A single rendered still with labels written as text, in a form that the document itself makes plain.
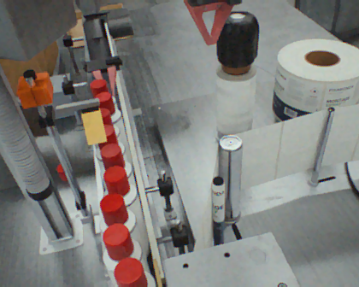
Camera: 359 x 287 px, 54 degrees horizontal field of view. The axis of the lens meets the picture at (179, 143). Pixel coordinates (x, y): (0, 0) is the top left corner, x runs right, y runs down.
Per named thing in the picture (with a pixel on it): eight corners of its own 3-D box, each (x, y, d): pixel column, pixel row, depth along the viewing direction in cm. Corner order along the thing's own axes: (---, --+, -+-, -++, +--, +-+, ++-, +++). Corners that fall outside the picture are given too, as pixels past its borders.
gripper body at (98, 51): (122, 61, 91) (115, 33, 91) (83, 70, 90) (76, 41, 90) (123, 67, 98) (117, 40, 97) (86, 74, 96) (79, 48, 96)
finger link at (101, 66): (121, 94, 91) (113, 58, 91) (94, 100, 90) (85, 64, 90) (122, 97, 98) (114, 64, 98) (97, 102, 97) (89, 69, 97)
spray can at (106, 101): (136, 178, 78) (118, 101, 64) (112, 184, 77) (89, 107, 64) (132, 162, 82) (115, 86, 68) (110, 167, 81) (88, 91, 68)
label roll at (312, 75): (347, 89, 97) (361, 39, 87) (360, 137, 82) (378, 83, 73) (272, 86, 101) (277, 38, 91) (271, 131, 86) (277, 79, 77)
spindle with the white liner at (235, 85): (259, 144, 83) (270, 20, 63) (222, 153, 82) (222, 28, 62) (244, 122, 90) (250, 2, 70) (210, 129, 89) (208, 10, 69)
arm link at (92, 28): (84, 24, 96) (79, 17, 90) (108, 19, 96) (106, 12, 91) (90, 49, 96) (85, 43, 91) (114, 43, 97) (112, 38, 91)
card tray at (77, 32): (132, 38, 144) (130, 28, 142) (67, 49, 141) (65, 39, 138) (123, 11, 167) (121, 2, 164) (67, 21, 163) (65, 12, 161)
